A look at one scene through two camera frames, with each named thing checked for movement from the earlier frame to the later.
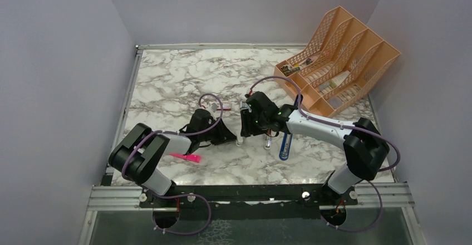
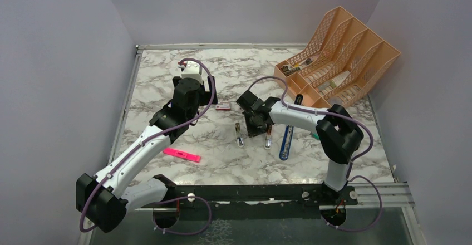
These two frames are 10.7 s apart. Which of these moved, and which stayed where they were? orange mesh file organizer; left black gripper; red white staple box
Moved: left black gripper
Stayed: orange mesh file organizer; red white staple box
